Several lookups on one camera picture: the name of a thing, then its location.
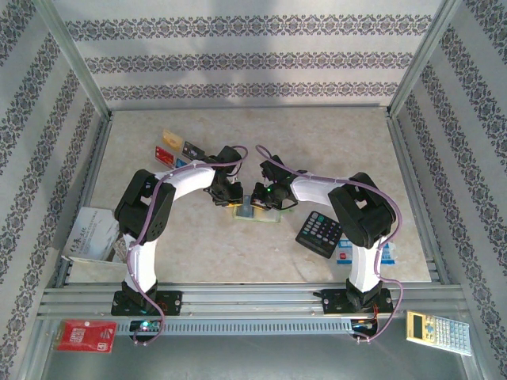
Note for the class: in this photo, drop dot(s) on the red bank card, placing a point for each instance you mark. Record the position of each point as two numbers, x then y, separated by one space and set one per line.
164 155

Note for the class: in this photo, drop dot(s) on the aluminium frame post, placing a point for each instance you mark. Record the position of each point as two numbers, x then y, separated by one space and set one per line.
424 55
73 55

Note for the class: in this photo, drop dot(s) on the black desk calculator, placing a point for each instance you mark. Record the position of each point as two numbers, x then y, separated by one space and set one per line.
320 234

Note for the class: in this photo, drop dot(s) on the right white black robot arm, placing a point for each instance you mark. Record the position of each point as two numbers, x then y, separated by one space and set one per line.
362 213

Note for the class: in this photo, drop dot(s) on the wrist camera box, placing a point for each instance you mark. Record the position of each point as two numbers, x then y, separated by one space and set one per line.
226 155
273 168

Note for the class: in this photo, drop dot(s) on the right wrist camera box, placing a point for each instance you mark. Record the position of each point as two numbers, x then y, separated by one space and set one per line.
273 168

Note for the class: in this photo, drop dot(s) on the aluminium back rail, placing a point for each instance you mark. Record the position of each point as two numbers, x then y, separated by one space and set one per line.
245 107

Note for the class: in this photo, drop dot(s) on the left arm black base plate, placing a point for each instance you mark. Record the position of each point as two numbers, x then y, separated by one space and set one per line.
170 302

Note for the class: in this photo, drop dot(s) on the small circuit board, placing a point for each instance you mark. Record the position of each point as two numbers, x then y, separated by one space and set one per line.
146 325
362 325

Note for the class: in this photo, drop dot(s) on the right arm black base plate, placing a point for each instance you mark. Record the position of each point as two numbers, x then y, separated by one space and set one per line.
336 301

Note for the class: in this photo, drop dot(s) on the clear acrylic card stand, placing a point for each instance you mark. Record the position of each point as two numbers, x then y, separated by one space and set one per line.
178 152

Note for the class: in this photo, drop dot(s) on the yellow grey scientific calculator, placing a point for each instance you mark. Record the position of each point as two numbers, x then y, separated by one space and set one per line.
437 332

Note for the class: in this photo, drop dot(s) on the white calligraphy gift box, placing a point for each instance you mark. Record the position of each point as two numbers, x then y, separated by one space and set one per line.
85 233

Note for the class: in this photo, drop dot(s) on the gold bank card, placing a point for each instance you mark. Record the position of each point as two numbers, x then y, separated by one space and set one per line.
172 138

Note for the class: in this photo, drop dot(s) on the blue white paper box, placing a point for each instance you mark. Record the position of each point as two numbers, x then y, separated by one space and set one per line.
344 253

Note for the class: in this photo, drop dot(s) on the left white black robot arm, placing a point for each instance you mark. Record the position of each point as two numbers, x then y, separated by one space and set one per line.
138 213

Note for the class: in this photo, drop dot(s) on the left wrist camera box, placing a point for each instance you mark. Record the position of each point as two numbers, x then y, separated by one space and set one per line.
226 155

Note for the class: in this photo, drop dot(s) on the aluminium side rail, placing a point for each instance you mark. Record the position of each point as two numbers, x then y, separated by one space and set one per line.
406 166
95 166

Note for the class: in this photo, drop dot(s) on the red flat packet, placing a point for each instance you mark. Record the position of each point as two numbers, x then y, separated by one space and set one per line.
85 336

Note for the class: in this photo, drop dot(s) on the light blue bank card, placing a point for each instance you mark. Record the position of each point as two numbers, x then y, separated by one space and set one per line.
181 163

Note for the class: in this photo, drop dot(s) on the black bank card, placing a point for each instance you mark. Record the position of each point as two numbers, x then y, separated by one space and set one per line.
192 149

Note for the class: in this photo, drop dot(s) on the green card holder wallet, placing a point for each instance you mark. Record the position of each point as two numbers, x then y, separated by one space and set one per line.
263 217

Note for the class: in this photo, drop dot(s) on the long aluminium mounting rail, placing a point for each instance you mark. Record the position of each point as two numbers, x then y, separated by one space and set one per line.
253 301

